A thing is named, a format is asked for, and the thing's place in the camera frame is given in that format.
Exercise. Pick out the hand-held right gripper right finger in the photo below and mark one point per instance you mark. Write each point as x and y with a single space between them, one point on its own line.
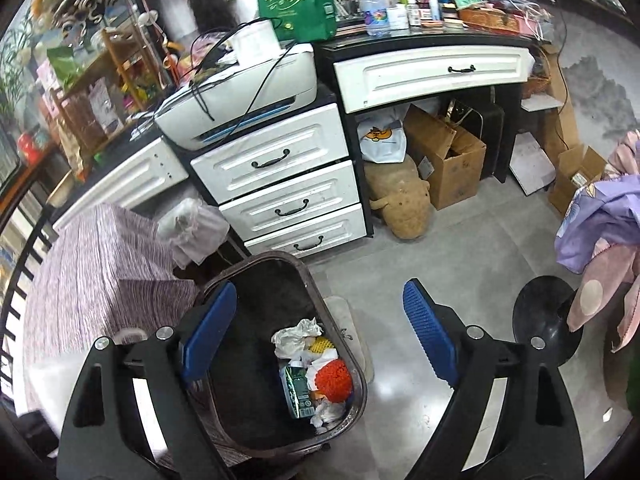
430 330

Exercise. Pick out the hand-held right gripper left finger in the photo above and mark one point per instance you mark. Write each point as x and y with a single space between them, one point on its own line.
210 330

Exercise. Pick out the black trash bin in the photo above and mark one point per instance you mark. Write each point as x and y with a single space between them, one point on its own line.
250 360

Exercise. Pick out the green drink carton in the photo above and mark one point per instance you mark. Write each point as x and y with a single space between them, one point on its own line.
295 392

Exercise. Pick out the orange foam fruit net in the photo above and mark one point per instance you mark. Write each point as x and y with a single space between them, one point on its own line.
335 380

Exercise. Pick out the yellow foam fruit net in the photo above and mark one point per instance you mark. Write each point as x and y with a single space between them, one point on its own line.
320 345

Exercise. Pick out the white printed plastic bag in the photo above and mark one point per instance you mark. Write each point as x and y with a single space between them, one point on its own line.
327 412

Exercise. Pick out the clear hanging plastic bag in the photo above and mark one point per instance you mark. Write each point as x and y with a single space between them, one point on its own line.
195 230

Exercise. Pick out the black round stool base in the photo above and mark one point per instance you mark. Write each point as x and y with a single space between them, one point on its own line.
540 310

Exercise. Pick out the brown plush toy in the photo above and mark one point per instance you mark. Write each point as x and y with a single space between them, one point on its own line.
400 200

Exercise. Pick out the purple striped tablecloth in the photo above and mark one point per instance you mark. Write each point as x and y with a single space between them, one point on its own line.
90 270

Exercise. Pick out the open cardboard box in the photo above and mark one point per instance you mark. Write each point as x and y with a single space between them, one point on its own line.
455 175

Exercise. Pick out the white cabinet front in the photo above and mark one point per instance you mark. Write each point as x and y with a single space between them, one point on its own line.
125 180

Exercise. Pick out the pink dotted cloth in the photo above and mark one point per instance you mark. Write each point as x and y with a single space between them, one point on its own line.
600 290

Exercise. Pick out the grey flat board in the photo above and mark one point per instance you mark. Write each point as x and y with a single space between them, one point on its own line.
530 165

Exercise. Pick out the white bag orange print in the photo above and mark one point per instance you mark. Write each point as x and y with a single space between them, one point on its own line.
382 140

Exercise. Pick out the small cardboard box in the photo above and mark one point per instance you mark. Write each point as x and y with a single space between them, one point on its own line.
565 185

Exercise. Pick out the purple printed cloth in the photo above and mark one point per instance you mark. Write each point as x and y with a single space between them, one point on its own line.
600 210

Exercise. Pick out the black case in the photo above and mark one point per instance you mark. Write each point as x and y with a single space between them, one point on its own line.
487 130

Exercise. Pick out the white printer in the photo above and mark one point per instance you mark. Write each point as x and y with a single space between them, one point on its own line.
250 85

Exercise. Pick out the wide white desk drawer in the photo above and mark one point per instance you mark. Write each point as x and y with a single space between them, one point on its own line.
425 80

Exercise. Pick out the red tin can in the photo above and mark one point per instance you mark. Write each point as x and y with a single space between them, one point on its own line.
30 147

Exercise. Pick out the wooden rack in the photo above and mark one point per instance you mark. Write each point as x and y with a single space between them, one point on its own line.
116 55

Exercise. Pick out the white paper sheets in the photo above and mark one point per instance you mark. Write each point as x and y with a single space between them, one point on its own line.
257 40

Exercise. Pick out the carved wooden box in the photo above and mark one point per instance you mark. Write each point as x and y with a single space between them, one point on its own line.
490 21

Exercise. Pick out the clear water bottle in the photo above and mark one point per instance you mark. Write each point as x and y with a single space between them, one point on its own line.
375 10

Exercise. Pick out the black wig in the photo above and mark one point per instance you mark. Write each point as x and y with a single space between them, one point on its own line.
212 5

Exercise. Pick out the green tote bag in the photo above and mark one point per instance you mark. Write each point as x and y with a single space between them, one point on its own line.
295 10

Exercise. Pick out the carved mask decoration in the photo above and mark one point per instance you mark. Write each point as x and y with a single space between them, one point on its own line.
80 5

